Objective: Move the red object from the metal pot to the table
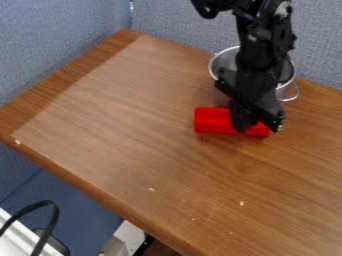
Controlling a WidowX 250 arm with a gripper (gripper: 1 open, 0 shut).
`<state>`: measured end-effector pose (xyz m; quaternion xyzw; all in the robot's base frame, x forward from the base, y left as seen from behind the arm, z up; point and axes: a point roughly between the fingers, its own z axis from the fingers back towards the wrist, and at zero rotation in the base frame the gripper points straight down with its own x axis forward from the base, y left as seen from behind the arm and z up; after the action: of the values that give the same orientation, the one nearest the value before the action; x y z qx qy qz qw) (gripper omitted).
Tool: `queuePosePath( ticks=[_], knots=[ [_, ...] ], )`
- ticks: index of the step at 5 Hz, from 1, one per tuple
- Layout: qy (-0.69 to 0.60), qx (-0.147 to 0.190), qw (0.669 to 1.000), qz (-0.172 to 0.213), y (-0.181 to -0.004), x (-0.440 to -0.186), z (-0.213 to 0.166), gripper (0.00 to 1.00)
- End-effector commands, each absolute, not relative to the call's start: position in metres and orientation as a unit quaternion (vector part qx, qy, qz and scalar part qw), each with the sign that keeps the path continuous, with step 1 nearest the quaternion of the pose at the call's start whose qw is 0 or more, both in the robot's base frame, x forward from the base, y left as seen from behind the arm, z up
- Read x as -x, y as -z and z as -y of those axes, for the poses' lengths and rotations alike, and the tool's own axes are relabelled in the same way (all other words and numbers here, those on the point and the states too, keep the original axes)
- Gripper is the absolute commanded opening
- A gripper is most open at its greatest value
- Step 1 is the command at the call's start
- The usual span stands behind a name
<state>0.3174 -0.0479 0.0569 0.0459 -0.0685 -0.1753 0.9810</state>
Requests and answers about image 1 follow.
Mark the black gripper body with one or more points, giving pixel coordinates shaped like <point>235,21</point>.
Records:
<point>251,89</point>

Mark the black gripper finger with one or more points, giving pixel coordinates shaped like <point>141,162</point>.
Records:
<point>239,117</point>
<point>249,117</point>

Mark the red plastic block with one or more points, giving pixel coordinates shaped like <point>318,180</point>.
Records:
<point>212,120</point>

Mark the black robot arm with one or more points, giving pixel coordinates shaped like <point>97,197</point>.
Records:
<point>265,40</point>

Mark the metal pot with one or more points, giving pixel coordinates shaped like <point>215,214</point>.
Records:
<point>223,59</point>

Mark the white table frame part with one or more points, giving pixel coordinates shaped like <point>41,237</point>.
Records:
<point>124,242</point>

